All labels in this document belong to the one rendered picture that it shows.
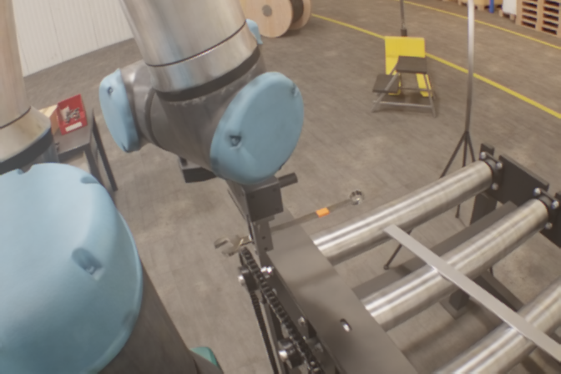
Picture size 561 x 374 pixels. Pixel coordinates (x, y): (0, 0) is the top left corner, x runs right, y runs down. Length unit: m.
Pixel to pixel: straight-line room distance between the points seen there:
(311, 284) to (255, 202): 0.23
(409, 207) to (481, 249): 0.29
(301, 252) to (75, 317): 0.62
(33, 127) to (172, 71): 0.15
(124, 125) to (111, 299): 0.23
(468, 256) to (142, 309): 1.00
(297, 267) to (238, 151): 0.47
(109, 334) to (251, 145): 0.18
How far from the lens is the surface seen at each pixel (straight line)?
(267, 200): 0.55
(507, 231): 1.26
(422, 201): 1.32
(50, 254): 0.21
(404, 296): 1.03
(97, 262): 0.21
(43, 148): 0.37
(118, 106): 0.41
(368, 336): 0.64
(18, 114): 0.37
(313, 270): 0.74
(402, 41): 5.33
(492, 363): 0.95
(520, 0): 8.93
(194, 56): 0.28
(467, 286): 1.06
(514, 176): 1.55
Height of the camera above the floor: 1.70
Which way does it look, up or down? 31 degrees down
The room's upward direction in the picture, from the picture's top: 8 degrees counter-clockwise
